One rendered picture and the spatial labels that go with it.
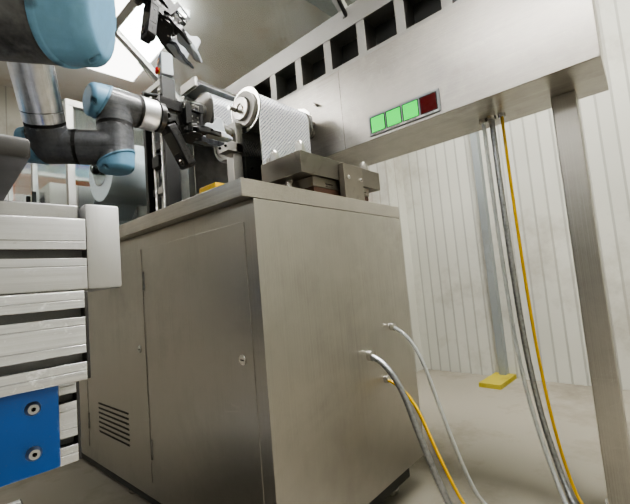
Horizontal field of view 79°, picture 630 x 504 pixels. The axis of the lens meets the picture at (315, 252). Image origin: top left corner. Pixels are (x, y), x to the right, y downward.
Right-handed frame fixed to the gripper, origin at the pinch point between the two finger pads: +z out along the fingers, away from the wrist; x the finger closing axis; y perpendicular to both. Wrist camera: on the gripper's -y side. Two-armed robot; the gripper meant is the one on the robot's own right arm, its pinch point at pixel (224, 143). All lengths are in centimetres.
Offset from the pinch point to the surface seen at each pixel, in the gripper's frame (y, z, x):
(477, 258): -35, 188, -5
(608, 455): -94, 62, -72
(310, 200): -21.6, 5.2, -25.9
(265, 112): 13.9, 16.7, -0.3
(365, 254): -35, 27, -26
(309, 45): 51, 46, 3
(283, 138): 7.0, 23.9, -0.3
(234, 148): 2.6, 9.0, 7.1
